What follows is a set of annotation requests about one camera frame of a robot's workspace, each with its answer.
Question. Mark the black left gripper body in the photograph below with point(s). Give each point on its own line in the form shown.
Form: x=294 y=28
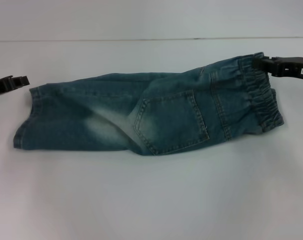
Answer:
x=2 y=87

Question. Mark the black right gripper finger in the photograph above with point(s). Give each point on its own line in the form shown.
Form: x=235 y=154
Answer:
x=262 y=64

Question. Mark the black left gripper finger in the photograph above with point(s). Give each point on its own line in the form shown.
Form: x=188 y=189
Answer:
x=21 y=82

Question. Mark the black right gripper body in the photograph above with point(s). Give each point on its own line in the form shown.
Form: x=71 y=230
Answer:
x=291 y=67

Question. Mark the blue denim shorts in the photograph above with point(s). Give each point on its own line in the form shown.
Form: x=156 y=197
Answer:
x=179 y=112

